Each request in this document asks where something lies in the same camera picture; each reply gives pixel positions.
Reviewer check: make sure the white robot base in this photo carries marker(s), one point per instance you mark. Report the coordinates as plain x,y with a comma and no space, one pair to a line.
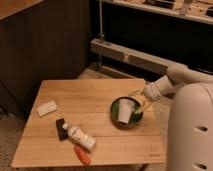
190,129

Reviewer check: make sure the dark wooden cabinet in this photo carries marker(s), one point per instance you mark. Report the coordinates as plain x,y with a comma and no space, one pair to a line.
47,41

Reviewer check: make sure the metal shelf rail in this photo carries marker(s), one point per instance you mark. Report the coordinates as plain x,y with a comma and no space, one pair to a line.
133,57

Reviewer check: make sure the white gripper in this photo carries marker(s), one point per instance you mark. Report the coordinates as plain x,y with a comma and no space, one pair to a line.
152,91

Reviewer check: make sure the wooden folding table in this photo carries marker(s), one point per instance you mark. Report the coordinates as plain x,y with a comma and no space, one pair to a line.
86,104

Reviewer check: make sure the white plastic bottle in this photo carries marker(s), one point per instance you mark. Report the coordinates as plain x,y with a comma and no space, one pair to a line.
83,139

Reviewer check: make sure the black chocolate bar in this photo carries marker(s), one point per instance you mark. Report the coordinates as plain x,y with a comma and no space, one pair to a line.
62,134

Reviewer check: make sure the green ceramic bowl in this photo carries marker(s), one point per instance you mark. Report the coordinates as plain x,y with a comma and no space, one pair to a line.
134,119

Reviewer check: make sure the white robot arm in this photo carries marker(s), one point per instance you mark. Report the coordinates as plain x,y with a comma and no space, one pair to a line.
176,76

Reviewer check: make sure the white sponge block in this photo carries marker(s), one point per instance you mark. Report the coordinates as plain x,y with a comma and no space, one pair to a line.
47,108

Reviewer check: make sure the orange snack packet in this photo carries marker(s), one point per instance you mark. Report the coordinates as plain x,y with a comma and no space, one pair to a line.
82,155

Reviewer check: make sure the white ceramic cup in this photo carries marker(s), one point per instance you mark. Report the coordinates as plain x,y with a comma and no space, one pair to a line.
125,110

